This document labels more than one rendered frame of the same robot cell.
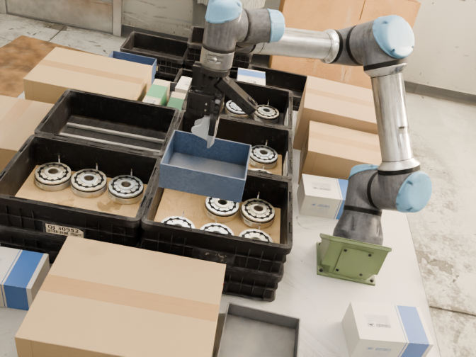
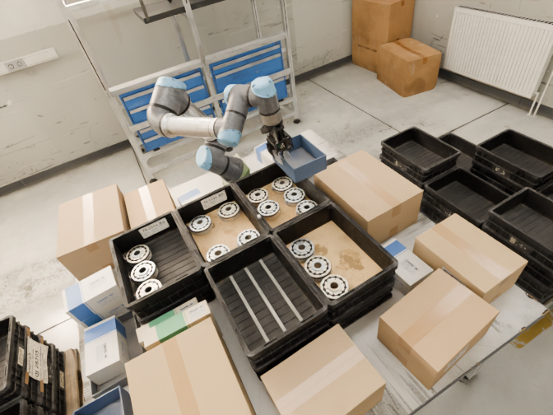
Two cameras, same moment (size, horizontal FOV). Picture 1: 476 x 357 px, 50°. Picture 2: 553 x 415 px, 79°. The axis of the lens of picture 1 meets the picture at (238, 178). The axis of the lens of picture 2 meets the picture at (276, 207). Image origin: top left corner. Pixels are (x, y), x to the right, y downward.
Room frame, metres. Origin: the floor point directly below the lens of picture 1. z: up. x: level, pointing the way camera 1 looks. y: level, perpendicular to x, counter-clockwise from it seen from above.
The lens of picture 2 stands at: (1.50, 1.10, 1.93)
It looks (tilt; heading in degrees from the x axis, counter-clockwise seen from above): 44 degrees down; 250
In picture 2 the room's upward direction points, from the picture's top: 12 degrees counter-clockwise
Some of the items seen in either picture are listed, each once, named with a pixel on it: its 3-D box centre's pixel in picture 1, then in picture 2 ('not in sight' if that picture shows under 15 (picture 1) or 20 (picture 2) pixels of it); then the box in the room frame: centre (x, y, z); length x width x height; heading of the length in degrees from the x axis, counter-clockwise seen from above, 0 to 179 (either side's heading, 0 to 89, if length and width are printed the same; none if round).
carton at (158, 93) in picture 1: (154, 100); (178, 326); (1.69, 0.37, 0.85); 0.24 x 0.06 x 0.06; 0
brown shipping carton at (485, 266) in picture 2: not in sight; (463, 261); (0.64, 0.67, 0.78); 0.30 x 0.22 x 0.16; 92
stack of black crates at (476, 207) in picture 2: not in sight; (462, 212); (0.01, 0.24, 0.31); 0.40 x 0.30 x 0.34; 91
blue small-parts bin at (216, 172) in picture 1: (206, 165); (298, 157); (1.00, 0.08, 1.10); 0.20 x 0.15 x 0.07; 90
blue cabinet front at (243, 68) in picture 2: not in sight; (252, 81); (0.43, -1.87, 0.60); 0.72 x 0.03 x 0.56; 1
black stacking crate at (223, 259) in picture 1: (219, 216); (280, 200); (1.09, 0.03, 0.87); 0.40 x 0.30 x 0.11; 92
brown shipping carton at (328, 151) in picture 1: (341, 159); (154, 212); (1.65, -0.38, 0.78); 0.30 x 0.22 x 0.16; 89
